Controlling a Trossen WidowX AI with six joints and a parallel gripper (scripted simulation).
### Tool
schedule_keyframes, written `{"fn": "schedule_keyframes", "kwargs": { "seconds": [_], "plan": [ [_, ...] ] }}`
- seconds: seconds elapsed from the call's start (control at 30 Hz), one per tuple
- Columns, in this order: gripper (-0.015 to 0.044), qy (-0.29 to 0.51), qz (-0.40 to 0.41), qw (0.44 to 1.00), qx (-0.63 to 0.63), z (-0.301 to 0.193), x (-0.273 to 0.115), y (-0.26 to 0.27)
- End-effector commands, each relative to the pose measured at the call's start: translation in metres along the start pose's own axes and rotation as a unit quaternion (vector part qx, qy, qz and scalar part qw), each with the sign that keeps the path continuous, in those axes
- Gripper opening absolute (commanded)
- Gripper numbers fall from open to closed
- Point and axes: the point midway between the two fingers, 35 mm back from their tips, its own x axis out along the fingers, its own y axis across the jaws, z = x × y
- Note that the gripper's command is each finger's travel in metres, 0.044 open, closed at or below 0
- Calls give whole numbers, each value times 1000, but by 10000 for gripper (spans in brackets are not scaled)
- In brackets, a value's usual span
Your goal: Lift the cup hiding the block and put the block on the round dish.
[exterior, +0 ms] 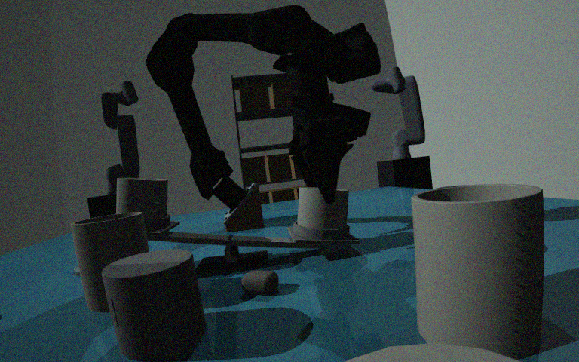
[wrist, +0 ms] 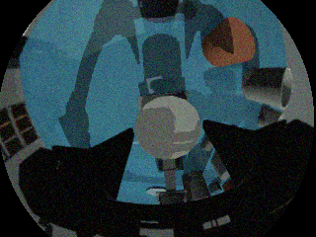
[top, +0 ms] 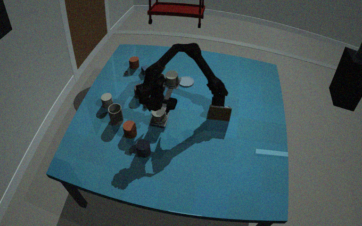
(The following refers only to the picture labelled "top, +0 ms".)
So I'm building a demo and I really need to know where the small blue cube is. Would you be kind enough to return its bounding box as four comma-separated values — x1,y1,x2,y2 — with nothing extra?
141,65,148,75

